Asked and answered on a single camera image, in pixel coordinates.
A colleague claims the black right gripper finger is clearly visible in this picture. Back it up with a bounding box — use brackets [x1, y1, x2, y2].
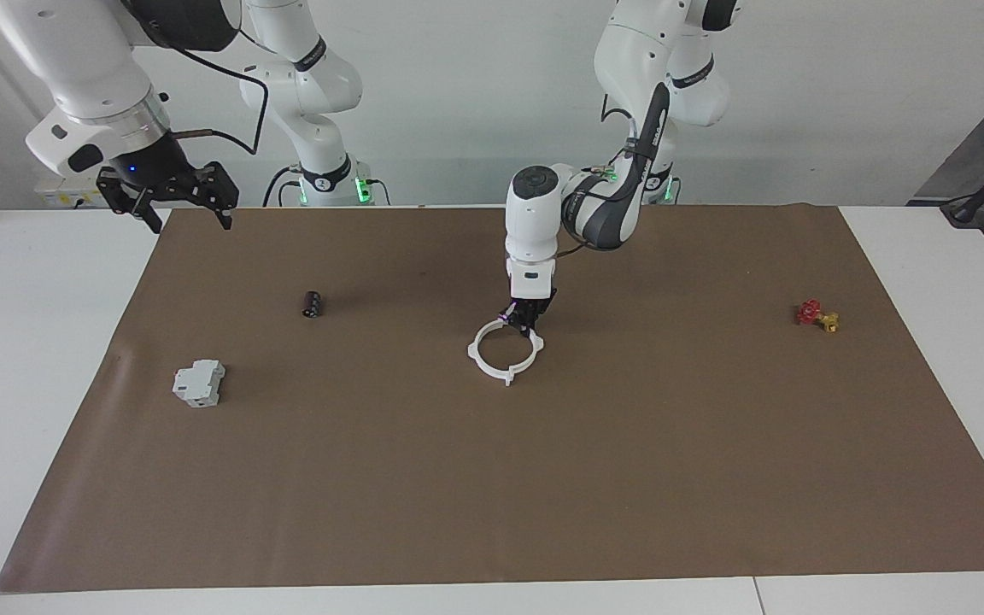
[98, 169, 161, 233]
[204, 162, 239, 230]

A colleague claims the white half pipe clamp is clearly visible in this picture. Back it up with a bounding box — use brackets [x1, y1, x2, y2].
[499, 318, 546, 387]
[467, 316, 514, 388]

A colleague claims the white power strip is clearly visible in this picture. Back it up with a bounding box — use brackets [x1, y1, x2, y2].
[35, 175, 108, 210]

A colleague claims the brown paper table mat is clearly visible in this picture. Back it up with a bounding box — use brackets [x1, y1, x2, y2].
[0, 203, 984, 595]

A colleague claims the white circuit breaker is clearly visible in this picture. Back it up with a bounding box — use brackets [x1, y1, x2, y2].
[172, 359, 226, 408]

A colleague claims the red handwheel brass valve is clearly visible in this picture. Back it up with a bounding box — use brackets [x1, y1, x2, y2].
[795, 298, 841, 334]

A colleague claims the black base cable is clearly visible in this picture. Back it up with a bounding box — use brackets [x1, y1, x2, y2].
[263, 165, 303, 208]

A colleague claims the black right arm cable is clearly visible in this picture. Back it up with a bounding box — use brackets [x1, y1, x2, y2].
[150, 34, 271, 159]

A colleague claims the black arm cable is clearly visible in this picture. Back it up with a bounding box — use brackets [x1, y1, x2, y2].
[556, 90, 672, 257]
[150, 34, 271, 159]

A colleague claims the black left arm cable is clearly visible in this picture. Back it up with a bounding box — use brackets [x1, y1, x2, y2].
[556, 90, 672, 257]

